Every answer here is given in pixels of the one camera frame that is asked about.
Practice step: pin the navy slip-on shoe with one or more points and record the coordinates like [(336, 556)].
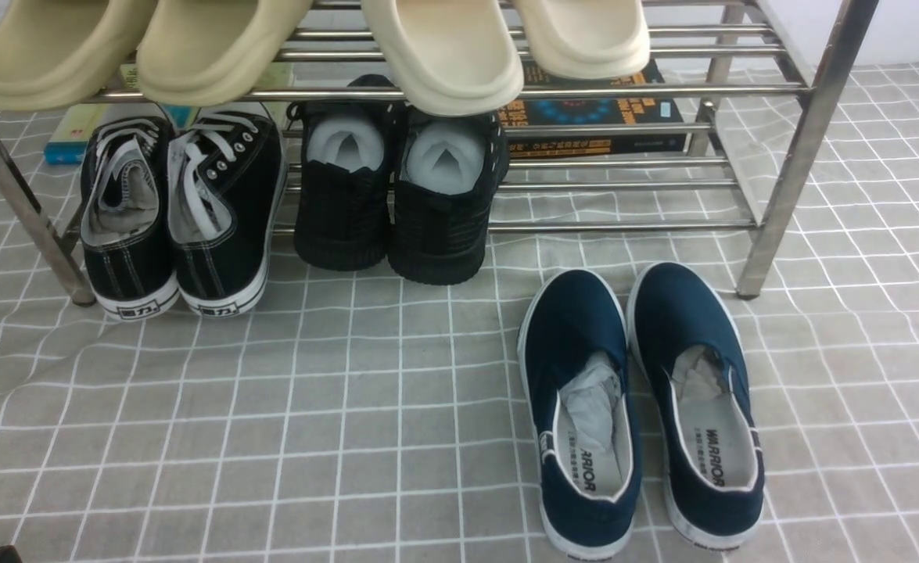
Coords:
[(574, 366), (687, 347)]

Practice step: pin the black knit shoe right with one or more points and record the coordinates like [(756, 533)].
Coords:
[(449, 171)]

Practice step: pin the black knit shoe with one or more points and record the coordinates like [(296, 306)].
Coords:
[(347, 156), (449, 171)]

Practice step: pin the black knit shoe left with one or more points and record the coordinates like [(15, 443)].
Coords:
[(347, 156)]

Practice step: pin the metal shoe rack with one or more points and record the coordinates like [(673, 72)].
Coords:
[(747, 29)]

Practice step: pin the grey checked floor cloth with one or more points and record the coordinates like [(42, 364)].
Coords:
[(361, 418)]

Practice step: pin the black orange book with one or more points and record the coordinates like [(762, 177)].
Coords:
[(600, 113)]

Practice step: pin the cream slipper centre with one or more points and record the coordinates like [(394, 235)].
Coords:
[(449, 58)]

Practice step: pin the cream slipper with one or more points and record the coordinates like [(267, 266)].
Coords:
[(449, 58), (586, 40)]

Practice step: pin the black canvas sneaker right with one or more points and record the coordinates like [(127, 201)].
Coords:
[(227, 175)]

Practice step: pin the black canvas sneaker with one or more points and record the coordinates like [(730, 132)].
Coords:
[(124, 231), (227, 175)]

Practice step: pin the cream slipper right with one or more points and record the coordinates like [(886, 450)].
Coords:
[(586, 40)]

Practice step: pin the black canvas sneaker left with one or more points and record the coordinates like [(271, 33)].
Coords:
[(124, 231)]

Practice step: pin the olive slipper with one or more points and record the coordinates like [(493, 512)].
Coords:
[(207, 53), (53, 54)]

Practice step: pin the green blue book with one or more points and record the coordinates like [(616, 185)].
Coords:
[(68, 143)]

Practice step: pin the olive slipper far left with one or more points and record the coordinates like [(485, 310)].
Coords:
[(53, 54)]

